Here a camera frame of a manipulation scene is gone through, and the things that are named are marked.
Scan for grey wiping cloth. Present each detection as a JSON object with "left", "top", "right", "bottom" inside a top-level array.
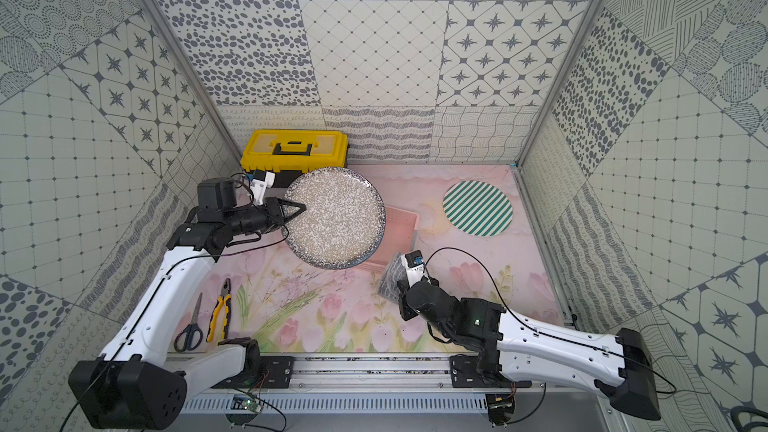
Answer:
[{"left": 378, "top": 252, "right": 410, "bottom": 304}]

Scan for speckled grey plate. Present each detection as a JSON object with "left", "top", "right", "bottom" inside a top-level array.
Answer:
[{"left": 284, "top": 167, "right": 386, "bottom": 270}]

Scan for green striped plate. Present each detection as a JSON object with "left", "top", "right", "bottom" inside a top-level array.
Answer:
[{"left": 442, "top": 180, "right": 514, "bottom": 237}]

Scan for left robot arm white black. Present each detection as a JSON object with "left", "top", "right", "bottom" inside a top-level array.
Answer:
[{"left": 68, "top": 177, "right": 306, "bottom": 430}]

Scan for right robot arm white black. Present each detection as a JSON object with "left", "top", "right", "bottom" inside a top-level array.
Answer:
[{"left": 398, "top": 279, "right": 661, "bottom": 421}]

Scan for yellow black toolbox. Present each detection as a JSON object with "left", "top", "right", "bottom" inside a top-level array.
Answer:
[{"left": 240, "top": 129, "right": 349, "bottom": 188}]

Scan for pink perforated basket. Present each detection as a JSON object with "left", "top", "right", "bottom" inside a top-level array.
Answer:
[{"left": 359, "top": 206, "right": 420, "bottom": 273}]

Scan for small circuit board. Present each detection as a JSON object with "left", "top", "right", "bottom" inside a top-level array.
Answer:
[{"left": 225, "top": 394, "right": 263, "bottom": 426}]

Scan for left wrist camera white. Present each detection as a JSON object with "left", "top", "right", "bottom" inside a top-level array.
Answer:
[{"left": 247, "top": 170, "right": 275, "bottom": 206}]

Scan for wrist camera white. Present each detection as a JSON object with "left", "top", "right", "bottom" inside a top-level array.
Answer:
[
  {"left": 247, "top": 170, "right": 275, "bottom": 206},
  {"left": 401, "top": 250, "right": 428, "bottom": 288}
]

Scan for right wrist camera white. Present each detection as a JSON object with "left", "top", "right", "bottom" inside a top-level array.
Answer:
[{"left": 401, "top": 250, "right": 428, "bottom": 288}]

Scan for yellow handled pliers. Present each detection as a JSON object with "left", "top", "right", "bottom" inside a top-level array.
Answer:
[{"left": 206, "top": 278, "right": 232, "bottom": 343}]

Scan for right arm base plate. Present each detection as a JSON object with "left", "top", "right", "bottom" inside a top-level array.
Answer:
[{"left": 449, "top": 354, "right": 513, "bottom": 391}]

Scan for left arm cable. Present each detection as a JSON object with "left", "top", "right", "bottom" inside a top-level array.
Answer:
[{"left": 58, "top": 233, "right": 290, "bottom": 432}]

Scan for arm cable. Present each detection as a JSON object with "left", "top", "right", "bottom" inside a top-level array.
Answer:
[
  {"left": 58, "top": 233, "right": 290, "bottom": 432},
  {"left": 422, "top": 245, "right": 678, "bottom": 397}
]

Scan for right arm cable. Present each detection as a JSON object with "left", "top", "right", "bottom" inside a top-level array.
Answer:
[{"left": 422, "top": 245, "right": 678, "bottom": 397}]

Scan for black handled scissors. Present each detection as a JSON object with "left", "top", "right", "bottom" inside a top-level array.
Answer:
[{"left": 174, "top": 293, "right": 204, "bottom": 353}]

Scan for aluminium mounting rail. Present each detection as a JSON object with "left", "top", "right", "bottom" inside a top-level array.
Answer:
[{"left": 182, "top": 353, "right": 616, "bottom": 419}]

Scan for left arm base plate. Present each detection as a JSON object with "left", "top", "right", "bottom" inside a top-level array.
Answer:
[{"left": 230, "top": 356, "right": 295, "bottom": 390}]

